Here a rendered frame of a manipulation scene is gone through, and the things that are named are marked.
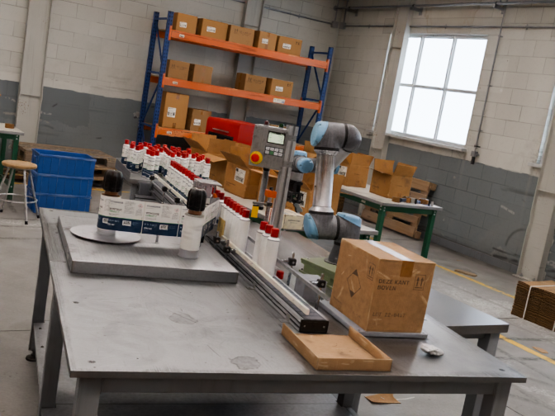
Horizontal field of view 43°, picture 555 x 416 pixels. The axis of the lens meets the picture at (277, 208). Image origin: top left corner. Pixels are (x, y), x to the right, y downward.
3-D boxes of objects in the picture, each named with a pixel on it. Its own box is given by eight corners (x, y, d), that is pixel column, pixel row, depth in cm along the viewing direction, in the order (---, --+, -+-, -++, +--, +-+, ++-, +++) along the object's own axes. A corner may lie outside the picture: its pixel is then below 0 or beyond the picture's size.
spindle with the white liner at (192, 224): (175, 252, 309) (186, 185, 304) (195, 254, 312) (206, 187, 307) (180, 257, 301) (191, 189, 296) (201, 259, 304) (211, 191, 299)
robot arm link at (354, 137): (370, 121, 326) (334, 159, 371) (347, 119, 324) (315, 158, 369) (371, 144, 323) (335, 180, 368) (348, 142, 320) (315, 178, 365)
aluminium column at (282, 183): (262, 264, 335) (286, 124, 325) (271, 265, 337) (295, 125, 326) (265, 267, 331) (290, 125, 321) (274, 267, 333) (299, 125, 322)
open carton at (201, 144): (175, 170, 662) (181, 130, 656) (217, 174, 687) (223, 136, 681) (193, 178, 630) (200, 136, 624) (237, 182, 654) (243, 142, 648)
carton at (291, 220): (267, 221, 382) (269, 208, 381) (286, 222, 388) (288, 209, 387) (282, 229, 369) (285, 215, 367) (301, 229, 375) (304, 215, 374)
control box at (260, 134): (253, 163, 337) (260, 124, 334) (287, 170, 334) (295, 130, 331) (247, 164, 327) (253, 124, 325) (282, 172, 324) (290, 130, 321)
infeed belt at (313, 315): (191, 223, 398) (192, 216, 397) (205, 224, 401) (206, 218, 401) (302, 329, 247) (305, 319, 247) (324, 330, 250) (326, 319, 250)
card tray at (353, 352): (281, 333, 242) (282, 323, 242) (348, 336, 252) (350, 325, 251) (315, 370, 215) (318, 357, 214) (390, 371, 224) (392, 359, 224)
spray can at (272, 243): (259, 274, 297) (267, 226, 293) (271, 275, 298) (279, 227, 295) (263, 277, 292) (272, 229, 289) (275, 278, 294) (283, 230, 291)
